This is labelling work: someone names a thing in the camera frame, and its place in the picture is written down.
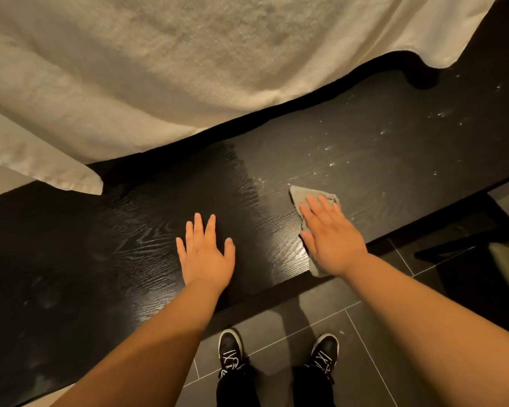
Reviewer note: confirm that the person's left hand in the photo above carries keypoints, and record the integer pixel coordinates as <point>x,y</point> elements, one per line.
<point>203,264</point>

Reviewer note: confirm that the person's right hand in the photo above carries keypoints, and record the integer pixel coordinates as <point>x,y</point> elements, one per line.
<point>335,243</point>

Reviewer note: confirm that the person's left middle finger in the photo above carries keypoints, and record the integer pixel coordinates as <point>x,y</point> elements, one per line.
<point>198,231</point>

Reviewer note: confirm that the person's right thumb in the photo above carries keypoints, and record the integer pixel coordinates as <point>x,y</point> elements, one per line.
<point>308,245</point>

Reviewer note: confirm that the person's left little finger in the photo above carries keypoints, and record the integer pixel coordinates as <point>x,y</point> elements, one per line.
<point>180,252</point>

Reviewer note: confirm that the person's right little finger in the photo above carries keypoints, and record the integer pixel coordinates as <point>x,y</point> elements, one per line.
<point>340,211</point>

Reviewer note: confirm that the person's right middle finger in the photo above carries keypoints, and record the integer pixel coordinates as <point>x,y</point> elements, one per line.
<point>319,209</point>

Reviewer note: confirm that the person's left thumb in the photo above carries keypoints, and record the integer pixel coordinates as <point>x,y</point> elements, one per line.
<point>229,250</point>

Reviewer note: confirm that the grey cleaning cloth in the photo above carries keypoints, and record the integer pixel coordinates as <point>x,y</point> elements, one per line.
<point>301,194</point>

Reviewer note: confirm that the person's right forearm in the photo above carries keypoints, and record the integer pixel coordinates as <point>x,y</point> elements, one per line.
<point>428,334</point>

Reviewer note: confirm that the person's left forearm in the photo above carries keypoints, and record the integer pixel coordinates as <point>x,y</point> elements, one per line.
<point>152,351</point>

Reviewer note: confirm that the person's black left shoe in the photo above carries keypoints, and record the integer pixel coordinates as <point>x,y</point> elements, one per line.
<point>230,349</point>

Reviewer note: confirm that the person's black shoe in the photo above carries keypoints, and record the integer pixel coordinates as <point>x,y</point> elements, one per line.
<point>325,351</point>
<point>230,349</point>

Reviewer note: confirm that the person's black right shoe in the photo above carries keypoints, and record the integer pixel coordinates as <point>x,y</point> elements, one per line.
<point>325,351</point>

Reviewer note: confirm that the person's black trousers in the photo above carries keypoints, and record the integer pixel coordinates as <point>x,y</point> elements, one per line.
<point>237,392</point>

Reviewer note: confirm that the white terry towel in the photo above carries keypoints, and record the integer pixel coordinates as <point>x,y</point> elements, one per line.
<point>131,71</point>

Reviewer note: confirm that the white smooth sheet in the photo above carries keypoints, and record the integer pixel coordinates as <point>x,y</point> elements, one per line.
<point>415,25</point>

